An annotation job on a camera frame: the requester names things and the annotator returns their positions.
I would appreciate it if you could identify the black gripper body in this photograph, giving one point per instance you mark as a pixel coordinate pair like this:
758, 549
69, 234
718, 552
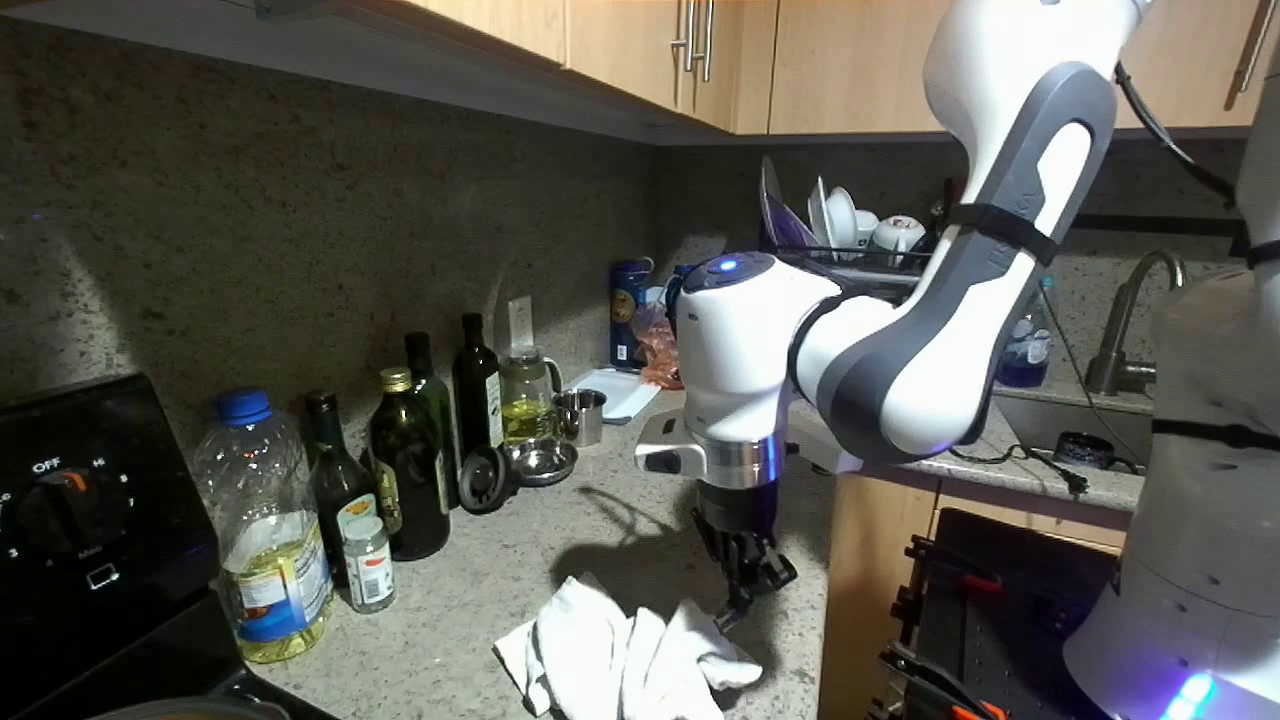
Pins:
740, 512

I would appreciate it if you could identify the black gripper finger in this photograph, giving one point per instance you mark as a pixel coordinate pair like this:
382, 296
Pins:
774, 579
739, 586

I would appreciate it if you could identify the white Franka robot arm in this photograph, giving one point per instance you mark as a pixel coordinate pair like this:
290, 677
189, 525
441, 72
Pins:
923, 361

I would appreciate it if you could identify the white crumpled towel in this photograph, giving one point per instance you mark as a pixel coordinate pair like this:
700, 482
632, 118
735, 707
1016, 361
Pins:
584, 654

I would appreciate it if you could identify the wooden lower cabinet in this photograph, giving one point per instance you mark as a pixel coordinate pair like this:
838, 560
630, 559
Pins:
863, 586

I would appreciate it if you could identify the white plastic tray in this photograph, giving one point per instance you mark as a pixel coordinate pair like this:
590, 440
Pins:
626, 394

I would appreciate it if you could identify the black orange clamp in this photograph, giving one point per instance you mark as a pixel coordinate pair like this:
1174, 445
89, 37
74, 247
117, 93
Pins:
943, 685
953, 572

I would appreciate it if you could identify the red snack bag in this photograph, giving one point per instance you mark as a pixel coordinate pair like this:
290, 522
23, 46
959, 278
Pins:
657, 349

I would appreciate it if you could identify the small metal bowl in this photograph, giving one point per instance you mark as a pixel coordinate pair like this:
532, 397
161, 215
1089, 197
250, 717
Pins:
543, 460

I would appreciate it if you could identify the blue canister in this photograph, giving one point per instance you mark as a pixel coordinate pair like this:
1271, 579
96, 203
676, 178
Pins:
630, 311

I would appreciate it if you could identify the glass oil cruet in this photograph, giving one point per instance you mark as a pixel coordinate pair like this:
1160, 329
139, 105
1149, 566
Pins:
525, 394

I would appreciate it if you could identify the black robot cart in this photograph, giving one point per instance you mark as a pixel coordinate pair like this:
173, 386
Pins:
1026, 614

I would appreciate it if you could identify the black round lid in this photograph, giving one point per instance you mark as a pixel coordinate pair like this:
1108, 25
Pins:
482, 482

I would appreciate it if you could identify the black dish rack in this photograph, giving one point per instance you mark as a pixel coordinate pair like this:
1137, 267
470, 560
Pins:
854, 262

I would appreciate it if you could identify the dark bottle with white label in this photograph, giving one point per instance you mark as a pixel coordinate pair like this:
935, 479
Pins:
477, 401

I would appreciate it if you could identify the purple cutting board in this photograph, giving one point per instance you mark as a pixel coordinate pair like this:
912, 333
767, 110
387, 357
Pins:
781, 215

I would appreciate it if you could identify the white plate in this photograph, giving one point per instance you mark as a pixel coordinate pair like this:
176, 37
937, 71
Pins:
838, 215

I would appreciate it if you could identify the white bowl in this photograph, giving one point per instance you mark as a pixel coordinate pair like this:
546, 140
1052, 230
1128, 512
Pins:
896, 234

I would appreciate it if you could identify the clear dish soap bottle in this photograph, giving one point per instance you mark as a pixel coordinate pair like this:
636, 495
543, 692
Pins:
1031, 357

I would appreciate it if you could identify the slim dark green bottle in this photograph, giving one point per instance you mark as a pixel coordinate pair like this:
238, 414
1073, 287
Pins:
430, 394

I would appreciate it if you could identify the gold-capped olive oil bottle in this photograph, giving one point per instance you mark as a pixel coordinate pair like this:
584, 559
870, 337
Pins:
405, 466

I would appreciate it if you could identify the small white-labelled jar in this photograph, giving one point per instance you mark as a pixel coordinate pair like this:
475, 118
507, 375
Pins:
367, 566

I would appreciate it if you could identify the dark glass wine bottle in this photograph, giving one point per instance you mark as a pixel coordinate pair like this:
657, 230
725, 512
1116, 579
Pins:
333, 485

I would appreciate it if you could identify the metal sink faucet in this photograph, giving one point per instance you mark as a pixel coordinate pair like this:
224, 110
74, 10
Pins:
1127, 320

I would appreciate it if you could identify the wooden upper cabinets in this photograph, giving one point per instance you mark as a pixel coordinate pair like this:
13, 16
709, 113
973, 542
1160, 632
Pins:
801, 67

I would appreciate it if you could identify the large plastic oil bottle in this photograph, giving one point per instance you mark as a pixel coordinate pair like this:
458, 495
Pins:
267, 533

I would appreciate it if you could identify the black stove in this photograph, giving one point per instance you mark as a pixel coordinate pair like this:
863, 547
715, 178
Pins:
93, 560

